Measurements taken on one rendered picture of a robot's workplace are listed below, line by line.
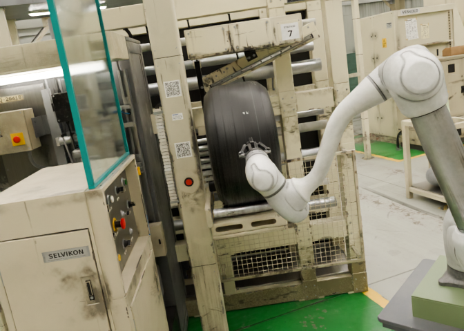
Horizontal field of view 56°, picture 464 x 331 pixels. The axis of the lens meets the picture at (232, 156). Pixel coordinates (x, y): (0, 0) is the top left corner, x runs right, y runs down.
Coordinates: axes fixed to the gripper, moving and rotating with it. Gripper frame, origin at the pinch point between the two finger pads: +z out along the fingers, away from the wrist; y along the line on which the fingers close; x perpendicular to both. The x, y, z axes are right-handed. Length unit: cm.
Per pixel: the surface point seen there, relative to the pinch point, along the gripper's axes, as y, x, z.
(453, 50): -320, 58, 431
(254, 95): -5.0, -15.7, 17.6
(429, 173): -178, 129, 206
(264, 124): -6.8, -5.0, 6.8
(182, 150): 31.7, 6.9, 23.8
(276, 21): -24, -43, 58
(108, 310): 57, 31, -54
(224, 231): 17.5, 44.4, 8.5
